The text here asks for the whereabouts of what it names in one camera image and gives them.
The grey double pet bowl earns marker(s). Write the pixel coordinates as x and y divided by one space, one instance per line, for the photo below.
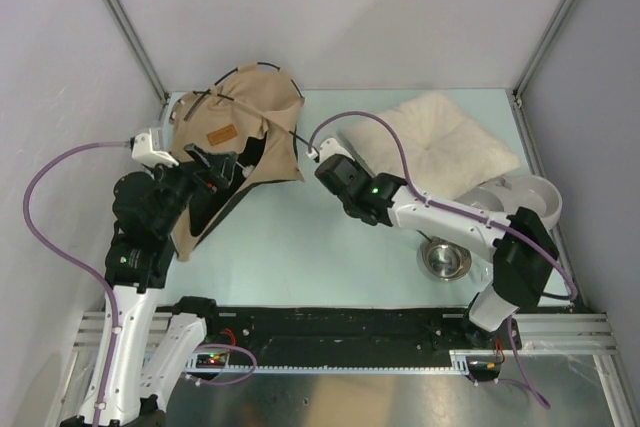
508 193

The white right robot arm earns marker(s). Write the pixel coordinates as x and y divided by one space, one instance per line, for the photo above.
518 246

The aluminium frame post left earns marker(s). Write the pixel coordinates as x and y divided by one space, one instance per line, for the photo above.
135 45

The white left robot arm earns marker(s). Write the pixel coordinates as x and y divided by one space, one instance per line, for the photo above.
128 387

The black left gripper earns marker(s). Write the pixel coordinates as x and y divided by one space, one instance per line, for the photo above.
205 179

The white pompom toy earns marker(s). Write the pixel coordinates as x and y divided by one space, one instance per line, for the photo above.
247 171

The aluminium frame post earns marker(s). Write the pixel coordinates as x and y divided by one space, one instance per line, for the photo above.
553 29
135 45

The cream fluffy cushion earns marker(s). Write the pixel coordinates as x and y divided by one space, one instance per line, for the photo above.
448 153

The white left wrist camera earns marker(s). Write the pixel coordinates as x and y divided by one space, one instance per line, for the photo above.
147 149

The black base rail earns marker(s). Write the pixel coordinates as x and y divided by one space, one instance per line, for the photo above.
352 338

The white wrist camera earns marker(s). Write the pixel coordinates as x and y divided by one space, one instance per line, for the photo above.
147 149
329 147

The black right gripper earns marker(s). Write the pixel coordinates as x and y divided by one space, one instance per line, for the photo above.
359 168

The aluminium frame post right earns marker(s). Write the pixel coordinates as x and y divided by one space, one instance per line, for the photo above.
553 29

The stainless steel bowl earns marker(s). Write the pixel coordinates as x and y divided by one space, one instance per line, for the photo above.
446 261

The tan fabric pet tent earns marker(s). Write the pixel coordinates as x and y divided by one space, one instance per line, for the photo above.
196 118

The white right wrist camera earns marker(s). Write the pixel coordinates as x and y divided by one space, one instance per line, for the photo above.
329 147

